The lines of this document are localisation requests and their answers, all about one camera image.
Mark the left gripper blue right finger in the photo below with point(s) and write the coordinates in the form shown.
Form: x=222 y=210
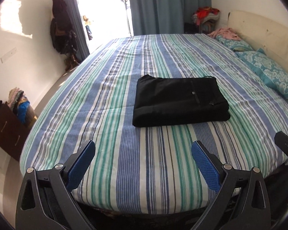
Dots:
x=241 y=200

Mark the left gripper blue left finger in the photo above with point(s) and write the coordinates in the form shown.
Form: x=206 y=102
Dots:
x=45 y=200

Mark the black pants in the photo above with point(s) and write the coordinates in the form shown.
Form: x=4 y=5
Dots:
x=178 y=101

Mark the near teal floral pillow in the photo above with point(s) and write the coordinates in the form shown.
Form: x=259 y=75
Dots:
x=270 y=73

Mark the teal floral pillow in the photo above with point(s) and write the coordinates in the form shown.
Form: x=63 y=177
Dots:
x=270 y=73
x=235 y=45

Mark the dark brown dresser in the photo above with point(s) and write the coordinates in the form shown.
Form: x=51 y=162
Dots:
x=13 y=133

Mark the cream padded headboard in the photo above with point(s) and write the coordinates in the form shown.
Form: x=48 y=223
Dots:
x=261 y=32

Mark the striped blue green bed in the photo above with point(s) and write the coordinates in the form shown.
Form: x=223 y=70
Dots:
x=143 y=162

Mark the clothes pile on dresser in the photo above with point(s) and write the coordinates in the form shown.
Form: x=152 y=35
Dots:
x=18 y=104

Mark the far teal floral pillow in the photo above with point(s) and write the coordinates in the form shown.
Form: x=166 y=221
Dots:
x=235 y=45

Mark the pink garment on bed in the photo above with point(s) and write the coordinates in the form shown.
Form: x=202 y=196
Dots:
x=226 y=33

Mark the red clothes pile on stool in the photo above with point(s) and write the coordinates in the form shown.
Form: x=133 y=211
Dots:
x=204 y=14

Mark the dark clothes on coat rack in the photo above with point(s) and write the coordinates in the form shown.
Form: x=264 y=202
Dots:
x=61 y=29

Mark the blue curtain right panel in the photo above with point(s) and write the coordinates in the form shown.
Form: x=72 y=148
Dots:
x=163 y=16

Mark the white wall switch plate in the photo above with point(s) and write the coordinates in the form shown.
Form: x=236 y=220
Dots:
x=8 y=55

